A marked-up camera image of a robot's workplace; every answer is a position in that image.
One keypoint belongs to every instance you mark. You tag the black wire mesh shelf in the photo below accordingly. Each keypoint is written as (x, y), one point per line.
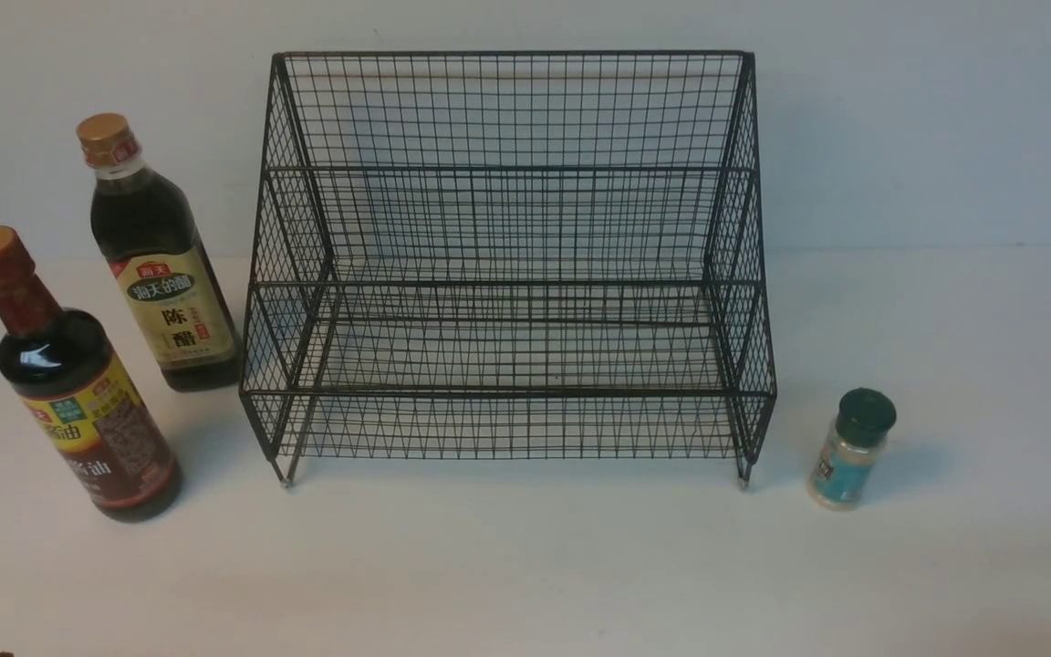
(509, 255)

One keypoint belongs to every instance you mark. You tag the vinegar bottle gold cap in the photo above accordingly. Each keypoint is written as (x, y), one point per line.
(144, 227)

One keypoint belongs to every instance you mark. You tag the soy sauce bottle red neck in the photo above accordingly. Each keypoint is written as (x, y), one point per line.
(64, 369)

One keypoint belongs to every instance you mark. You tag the small green-capped seasoning bottle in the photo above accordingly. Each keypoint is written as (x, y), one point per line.
(857, 436)

